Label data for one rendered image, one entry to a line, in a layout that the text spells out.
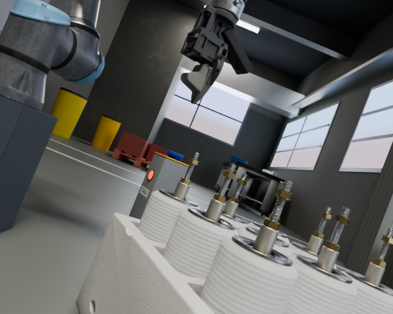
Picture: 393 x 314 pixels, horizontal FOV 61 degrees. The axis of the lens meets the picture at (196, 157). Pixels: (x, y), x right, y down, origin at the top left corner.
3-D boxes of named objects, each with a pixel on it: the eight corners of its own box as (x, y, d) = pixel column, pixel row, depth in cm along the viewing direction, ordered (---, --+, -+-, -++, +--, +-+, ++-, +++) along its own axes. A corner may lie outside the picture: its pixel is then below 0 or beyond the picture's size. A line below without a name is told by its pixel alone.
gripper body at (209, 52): (178, 55, 78) (197, 9, 79) (206, 73, 82) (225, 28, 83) (193, 52, 71) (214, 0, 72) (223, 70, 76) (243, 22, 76)
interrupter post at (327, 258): (326, 272, 46) (335, 250, 46) (334, 278, 44) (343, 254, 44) (310, 265, 46) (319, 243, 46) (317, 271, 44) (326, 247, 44)
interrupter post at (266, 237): (246, 247, 40) (257, 221, 40) (261, 252, 41) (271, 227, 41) (258, 255, 38) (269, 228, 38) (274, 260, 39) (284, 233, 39)
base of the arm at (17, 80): (-49, 75, 68) (-29, 31, 68) (-6, 91, 83) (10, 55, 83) (21, 104, 68) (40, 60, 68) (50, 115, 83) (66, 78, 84)
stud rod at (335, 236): (329, 260, 46) (349, 209, 46) (330, 261, 45) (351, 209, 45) (322, 257, 46) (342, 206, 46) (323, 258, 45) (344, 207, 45)
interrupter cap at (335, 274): (335, 273, 49) (337, 268, 49) (362, 292, 41) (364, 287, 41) (287, 253, 49) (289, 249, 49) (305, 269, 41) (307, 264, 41)
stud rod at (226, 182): (219, 212, 50) (237, 166, 50) (214, 211, 49) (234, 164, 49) (214, 210, 51) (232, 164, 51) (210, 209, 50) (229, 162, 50)
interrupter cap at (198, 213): (243, 234, 50) (244, 230, 50) (214, 228, 44) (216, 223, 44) (207, 215, 55) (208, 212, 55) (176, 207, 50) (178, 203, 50)
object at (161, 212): (118, 301, 53) (161, 196, 54) (110, 275, 62) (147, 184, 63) (171, 313, 57) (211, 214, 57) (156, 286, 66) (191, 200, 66)
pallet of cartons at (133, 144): (121, 157, 650) (131, 135, 652) (164, 174, 657) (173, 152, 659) (110, 156, 524) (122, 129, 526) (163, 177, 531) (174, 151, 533)
